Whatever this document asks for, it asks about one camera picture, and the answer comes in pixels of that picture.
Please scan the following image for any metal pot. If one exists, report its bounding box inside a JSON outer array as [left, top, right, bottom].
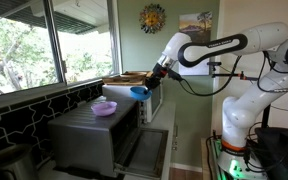
[[0, 143, 38, 180]]

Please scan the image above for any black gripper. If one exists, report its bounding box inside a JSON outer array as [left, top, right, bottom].
[[145, 62, 168, 91]]

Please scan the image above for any silver toaster oven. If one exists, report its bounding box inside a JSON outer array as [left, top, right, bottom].
[[47, 96, 143, 179]]

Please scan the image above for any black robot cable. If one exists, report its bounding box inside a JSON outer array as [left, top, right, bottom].
[[178, 55, 244, 98]]

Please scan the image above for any blue bowl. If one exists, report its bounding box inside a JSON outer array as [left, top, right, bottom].
[[129, 86, 153, 102]]

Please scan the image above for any wooden serving tray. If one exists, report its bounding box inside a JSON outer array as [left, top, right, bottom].
[[102, 70, 157, 87]]

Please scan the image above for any purple bowl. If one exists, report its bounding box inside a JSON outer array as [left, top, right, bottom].
[[90, 100, 118, 117]]

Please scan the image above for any black equipment case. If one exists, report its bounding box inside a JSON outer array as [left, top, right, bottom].
[[254, 126, 288, 180]]

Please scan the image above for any white microwave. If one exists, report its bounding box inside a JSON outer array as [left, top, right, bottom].
[[101, 78, 164, 124]]

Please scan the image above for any window frame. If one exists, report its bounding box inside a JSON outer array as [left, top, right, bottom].
[[0, 0, 122, 101]]

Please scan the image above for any wall calendar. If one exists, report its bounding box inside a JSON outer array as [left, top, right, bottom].
[[178, 11, 214, 76]]

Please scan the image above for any sun wall decoration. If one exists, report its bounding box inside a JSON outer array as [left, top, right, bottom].
[[138, 3, 167, 35]]

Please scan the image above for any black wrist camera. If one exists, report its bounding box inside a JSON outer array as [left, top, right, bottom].
[[165, 68, 184, 83]]

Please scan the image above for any glass toaster oven door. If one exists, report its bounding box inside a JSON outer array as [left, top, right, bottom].
[[113, 128, 169, 180]]

